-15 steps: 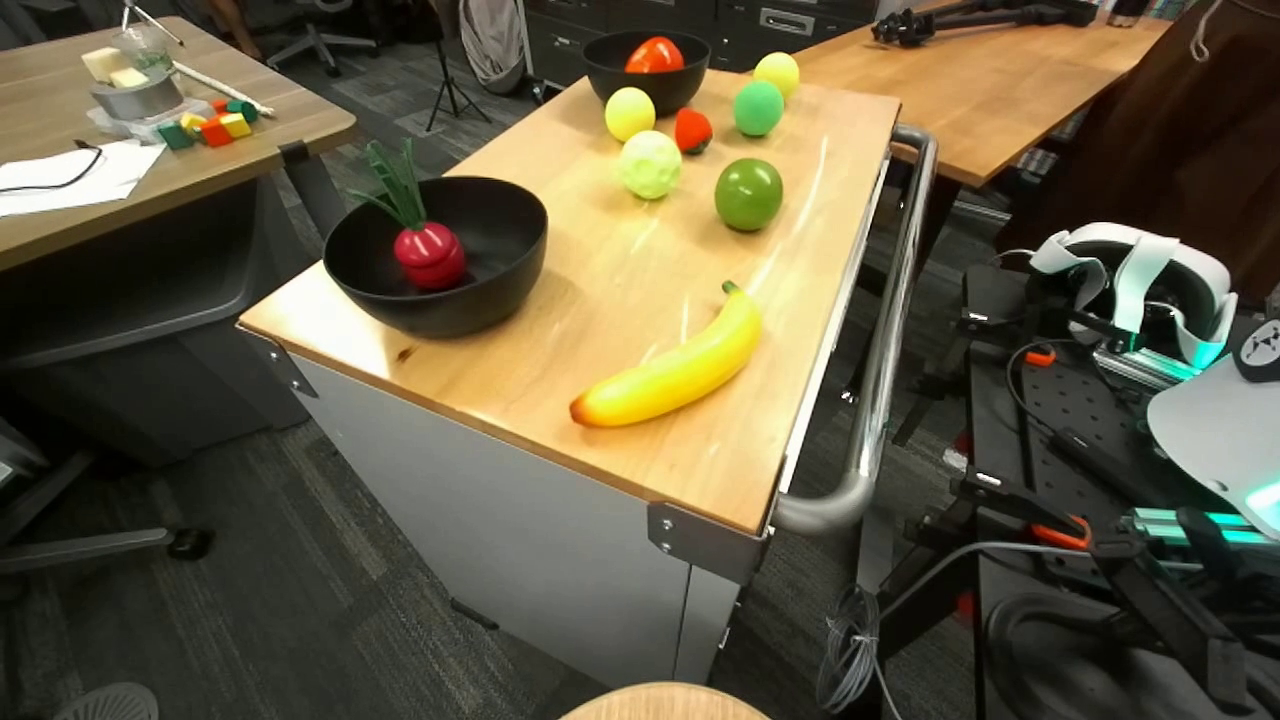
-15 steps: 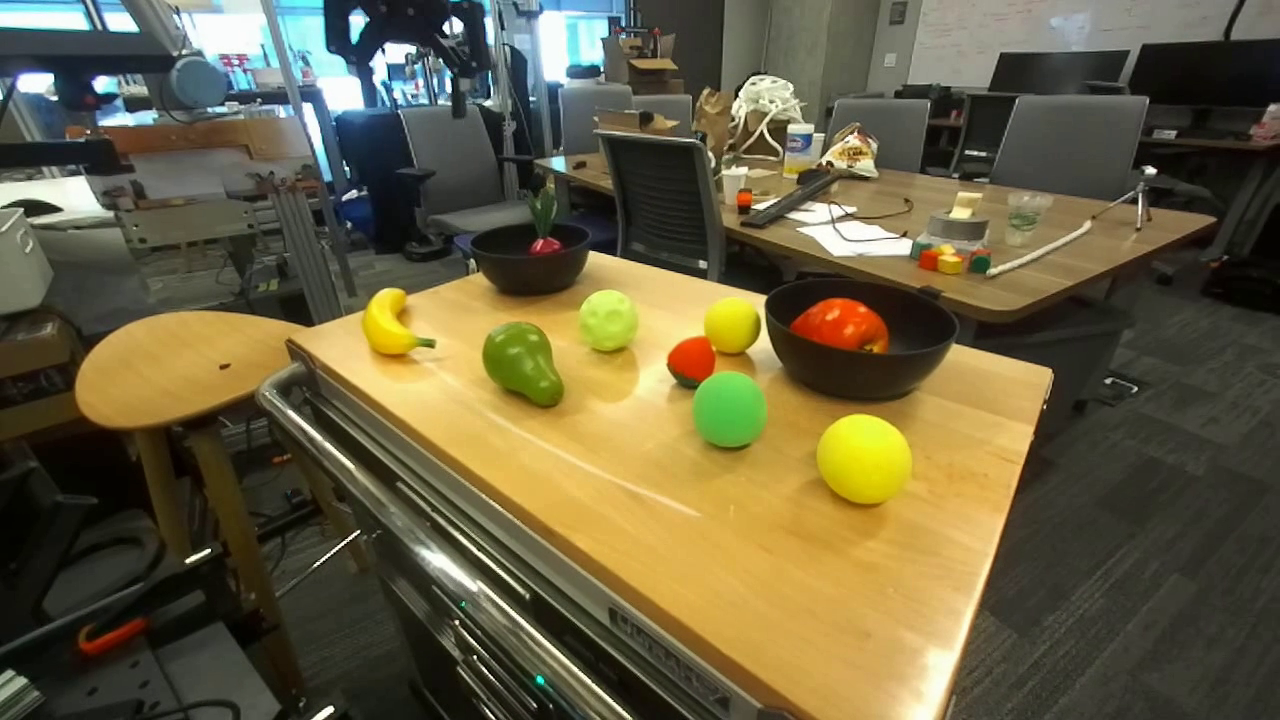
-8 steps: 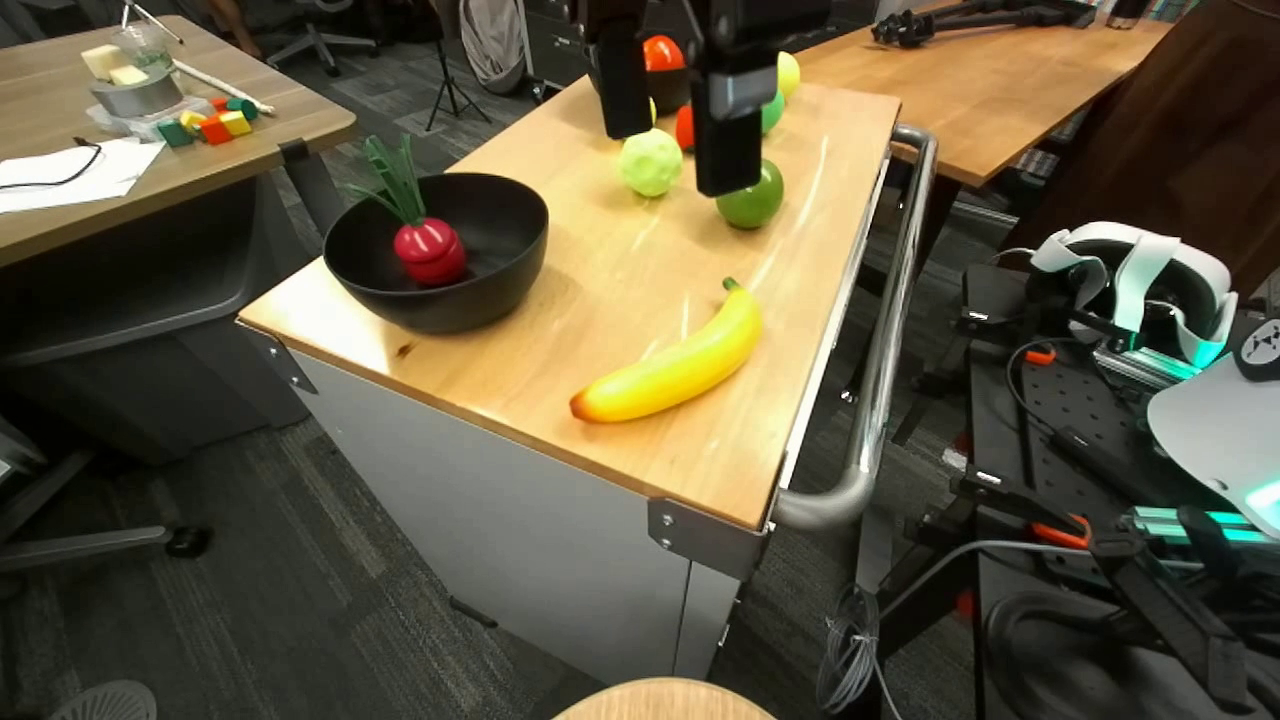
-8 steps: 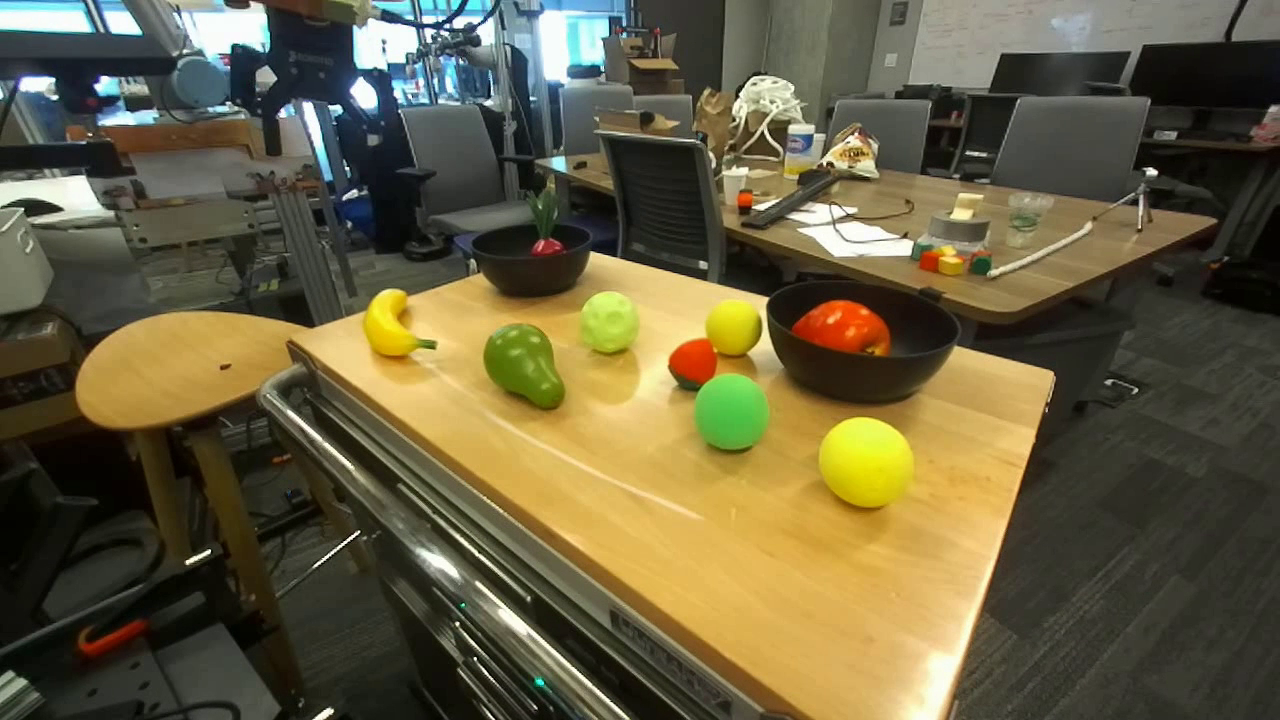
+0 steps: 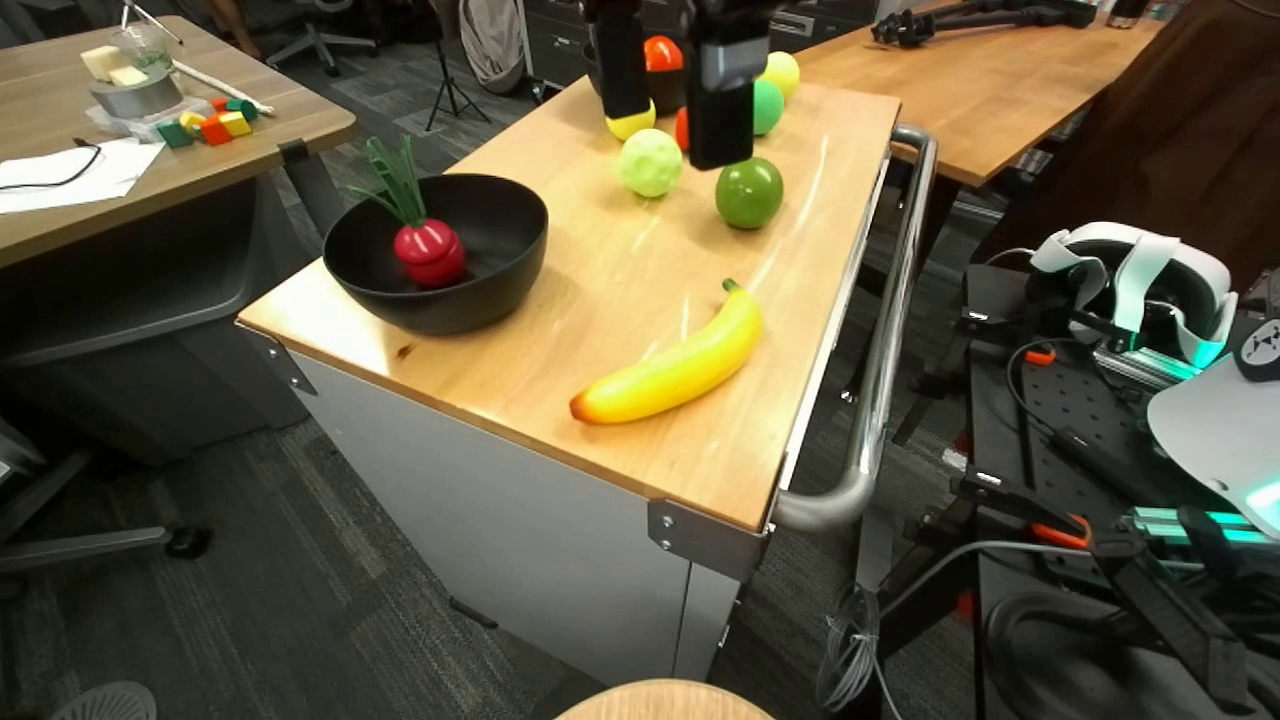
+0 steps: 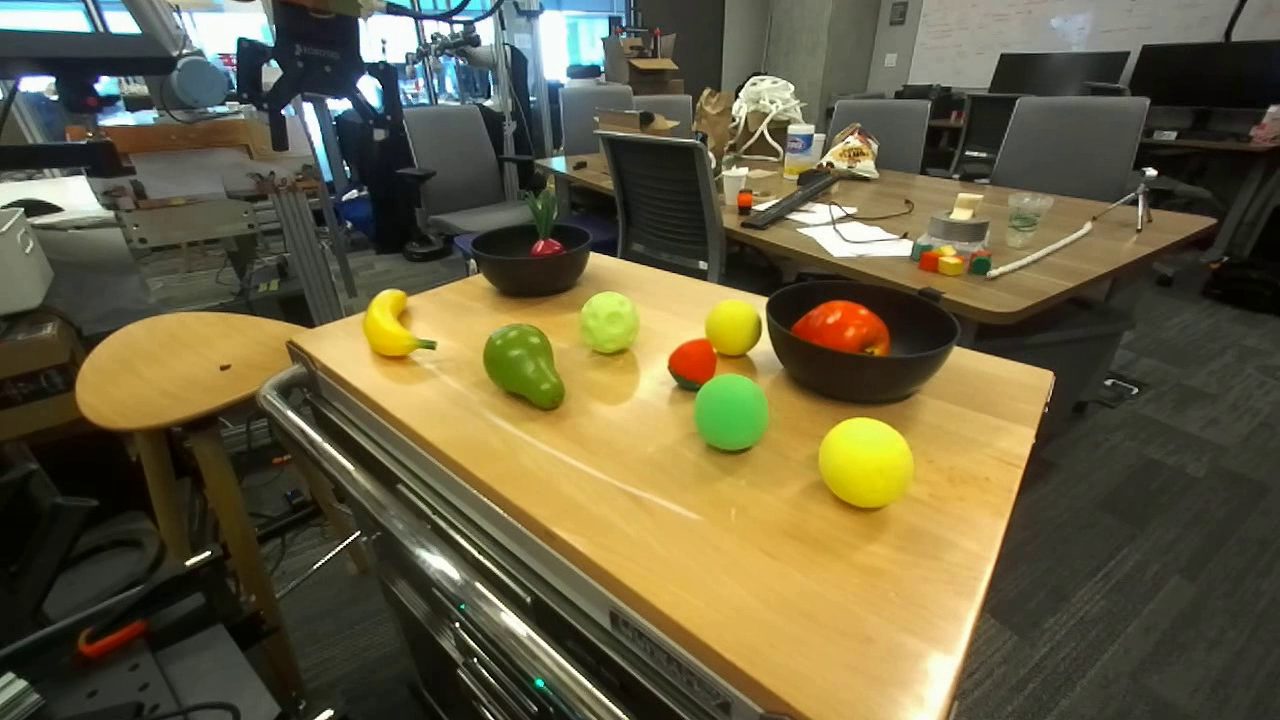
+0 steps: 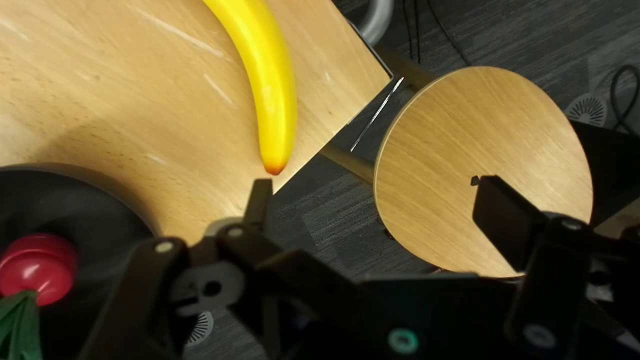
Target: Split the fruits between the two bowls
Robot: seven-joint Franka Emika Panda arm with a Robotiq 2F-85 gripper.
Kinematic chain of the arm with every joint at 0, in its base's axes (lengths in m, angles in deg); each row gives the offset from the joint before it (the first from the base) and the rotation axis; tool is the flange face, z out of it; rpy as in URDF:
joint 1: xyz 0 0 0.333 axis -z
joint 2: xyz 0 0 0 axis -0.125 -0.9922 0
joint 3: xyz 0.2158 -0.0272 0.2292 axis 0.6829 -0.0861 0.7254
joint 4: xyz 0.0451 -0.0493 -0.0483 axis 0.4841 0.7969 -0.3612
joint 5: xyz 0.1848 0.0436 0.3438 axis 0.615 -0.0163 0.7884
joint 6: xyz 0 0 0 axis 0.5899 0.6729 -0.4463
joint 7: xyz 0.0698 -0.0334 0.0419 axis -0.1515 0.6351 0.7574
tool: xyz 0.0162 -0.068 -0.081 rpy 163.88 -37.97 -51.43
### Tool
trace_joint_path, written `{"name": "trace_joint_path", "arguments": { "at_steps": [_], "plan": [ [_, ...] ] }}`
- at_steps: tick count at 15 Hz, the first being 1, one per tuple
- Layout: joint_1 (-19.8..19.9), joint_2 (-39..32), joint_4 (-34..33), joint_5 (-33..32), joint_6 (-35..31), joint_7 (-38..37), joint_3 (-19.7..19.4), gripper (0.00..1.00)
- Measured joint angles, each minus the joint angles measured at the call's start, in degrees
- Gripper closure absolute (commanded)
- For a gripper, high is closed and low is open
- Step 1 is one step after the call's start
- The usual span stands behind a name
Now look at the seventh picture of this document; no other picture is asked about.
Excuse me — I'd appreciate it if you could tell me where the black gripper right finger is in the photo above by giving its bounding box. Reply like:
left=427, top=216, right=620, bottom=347
left=472, top=175, right=640, bottom=360

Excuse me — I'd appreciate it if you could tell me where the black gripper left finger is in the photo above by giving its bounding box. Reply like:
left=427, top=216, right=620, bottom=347
left=79, top=179, right=433, bottom=360

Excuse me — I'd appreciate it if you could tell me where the yellow toy banana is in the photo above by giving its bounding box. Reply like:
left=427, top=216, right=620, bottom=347
left=201, top=0, right=300, bottom=179

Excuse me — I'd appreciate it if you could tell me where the red radish with green leaves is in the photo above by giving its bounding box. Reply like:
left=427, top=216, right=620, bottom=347
left=0, top=232, right=80, bottom=360

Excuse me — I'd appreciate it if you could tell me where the round wooden stool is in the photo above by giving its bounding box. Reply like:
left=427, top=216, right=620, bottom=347
left=373, top=65, right=596, bottom=278

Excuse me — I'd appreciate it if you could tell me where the metal tool cart wooden top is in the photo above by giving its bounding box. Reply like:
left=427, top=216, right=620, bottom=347
left=0, top=0, right=394, bottom=247

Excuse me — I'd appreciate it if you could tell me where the black bowl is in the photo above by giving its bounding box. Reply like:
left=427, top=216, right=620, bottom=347
left=0, top=166, right=158, bottom=360

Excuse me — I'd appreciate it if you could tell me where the metal cart handle bar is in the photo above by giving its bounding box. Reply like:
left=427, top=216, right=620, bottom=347
left=351, top=0, right=396, bottom=48

